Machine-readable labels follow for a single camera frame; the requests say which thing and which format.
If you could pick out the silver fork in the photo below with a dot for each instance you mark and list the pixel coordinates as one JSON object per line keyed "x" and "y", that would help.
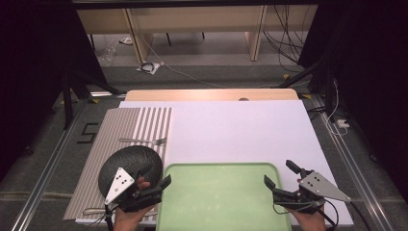
{"x": 141, "y": 140}

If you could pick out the black curtain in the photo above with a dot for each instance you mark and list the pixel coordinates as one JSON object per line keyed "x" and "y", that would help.
{"x": 35, "y": 80}
{"x": 375, "y": 80}

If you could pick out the silver knife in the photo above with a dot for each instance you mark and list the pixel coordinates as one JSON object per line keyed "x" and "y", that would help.
{"x": 93, "y": 211}

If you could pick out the person's left hand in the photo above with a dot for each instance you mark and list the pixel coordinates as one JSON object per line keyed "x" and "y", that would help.
{"x": 128, "y": 221}

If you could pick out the white board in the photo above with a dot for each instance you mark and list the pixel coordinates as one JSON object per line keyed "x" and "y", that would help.
{"x": 237, "y": 131}

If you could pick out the person's right hand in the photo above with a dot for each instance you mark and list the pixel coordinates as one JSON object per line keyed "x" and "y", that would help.
{"x": 309, "y": 222}

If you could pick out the black textured plate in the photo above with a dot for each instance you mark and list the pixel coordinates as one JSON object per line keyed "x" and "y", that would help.
{"x": 128, "y": 160}

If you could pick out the clear plastic bag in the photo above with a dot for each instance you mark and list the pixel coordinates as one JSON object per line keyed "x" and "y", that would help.
{"x": 107, "y": 51}

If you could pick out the beige desk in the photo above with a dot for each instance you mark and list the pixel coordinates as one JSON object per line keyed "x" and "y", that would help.
{"x": 198, "y": 17}

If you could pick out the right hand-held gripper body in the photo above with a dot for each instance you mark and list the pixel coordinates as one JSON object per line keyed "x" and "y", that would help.
{"x": 317, "y": 186}

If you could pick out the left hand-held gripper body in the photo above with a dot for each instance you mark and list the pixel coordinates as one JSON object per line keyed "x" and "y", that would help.
{"x": 119, "y": 184}

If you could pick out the striped grey placemat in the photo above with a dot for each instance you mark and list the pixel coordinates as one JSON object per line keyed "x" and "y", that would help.
{"x": 112, "y": 134}

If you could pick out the black metal stand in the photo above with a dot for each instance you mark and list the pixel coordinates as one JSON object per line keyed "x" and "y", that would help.
{"x": 320, "y": 77}
{"x": 68, "y": 102}

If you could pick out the aluminium floor rail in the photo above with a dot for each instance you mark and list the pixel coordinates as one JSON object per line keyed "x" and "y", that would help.
{"x": 356, "y": 173}
{"x": 45, "y": 173}

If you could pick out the green tray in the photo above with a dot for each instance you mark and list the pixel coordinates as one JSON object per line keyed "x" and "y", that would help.
{"x": 221, "y": 199}

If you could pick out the white power adapter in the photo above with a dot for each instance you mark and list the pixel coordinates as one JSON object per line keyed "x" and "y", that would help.
{"x": 342, "y": 123}

